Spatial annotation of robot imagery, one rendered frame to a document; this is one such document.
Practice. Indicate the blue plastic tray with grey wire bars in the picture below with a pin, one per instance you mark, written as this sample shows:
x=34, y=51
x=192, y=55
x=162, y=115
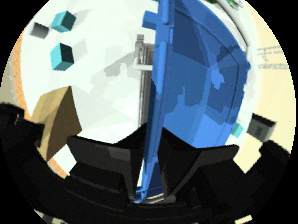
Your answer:
x=198, y=74

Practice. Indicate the small light blue block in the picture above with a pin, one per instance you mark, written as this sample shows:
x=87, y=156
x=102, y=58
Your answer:
x=61, y=57
x=237, y=130
x=63, y=22

